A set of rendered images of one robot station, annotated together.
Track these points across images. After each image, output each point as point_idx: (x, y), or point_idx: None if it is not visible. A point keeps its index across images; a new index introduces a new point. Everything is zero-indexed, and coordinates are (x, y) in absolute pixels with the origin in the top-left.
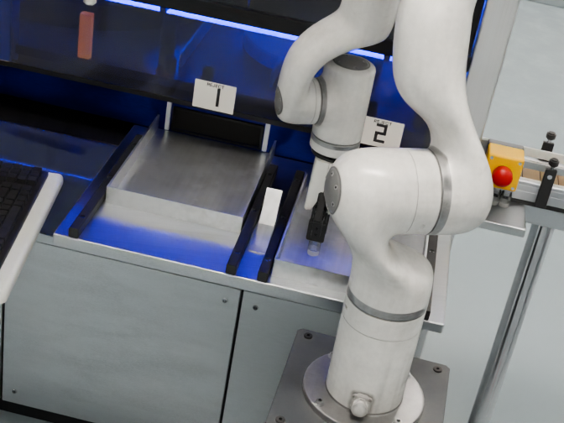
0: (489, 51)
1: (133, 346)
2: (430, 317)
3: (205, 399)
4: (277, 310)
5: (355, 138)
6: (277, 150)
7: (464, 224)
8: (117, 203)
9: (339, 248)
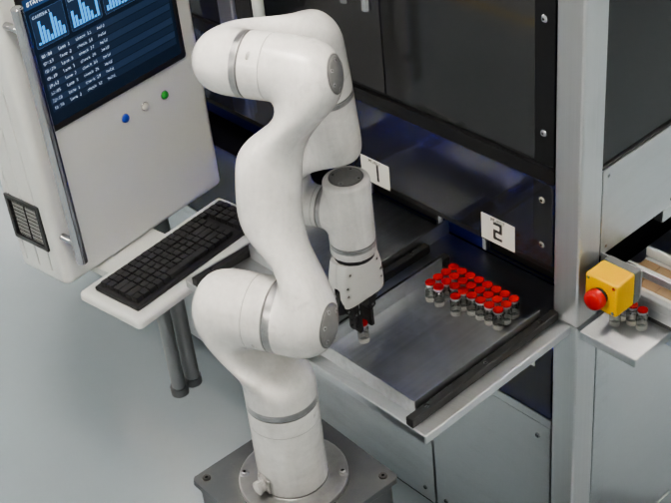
0: (567, 168)
1: None
2: (419, 426)
3: (419, 450)
4: None
5: (353, 246)
6: (451, 229)
7: (288, 351)
8: (257, 260)
9: (406, 340)
